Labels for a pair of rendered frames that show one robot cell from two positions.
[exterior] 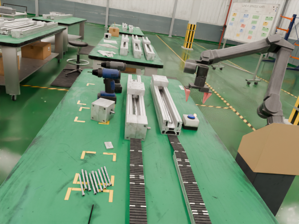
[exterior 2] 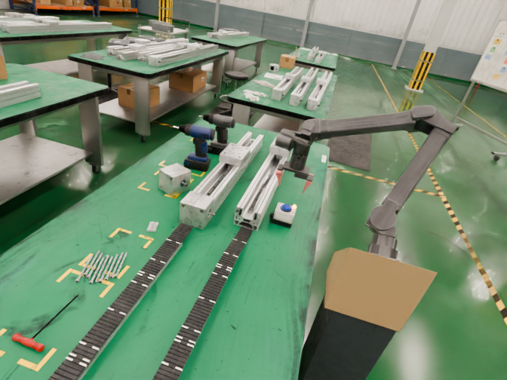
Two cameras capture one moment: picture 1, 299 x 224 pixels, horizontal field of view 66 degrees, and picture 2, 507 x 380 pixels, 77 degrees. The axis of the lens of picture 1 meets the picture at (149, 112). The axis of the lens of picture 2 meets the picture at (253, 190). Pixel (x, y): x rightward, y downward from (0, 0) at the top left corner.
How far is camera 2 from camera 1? 0.50 m
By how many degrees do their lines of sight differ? 18
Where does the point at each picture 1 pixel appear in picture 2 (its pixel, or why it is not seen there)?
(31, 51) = (180, 81)
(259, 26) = not seen: outside the picture
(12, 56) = (143, 89)
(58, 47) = (216, 78)
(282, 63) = (427, 154)
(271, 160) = (351, 299)
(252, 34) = not seen: outside the picture
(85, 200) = (75, 288)
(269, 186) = (354, 334)
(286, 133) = (371, 266)
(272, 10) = not seen: outside the picture
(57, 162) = (81, 235)
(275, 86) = (400, 189)
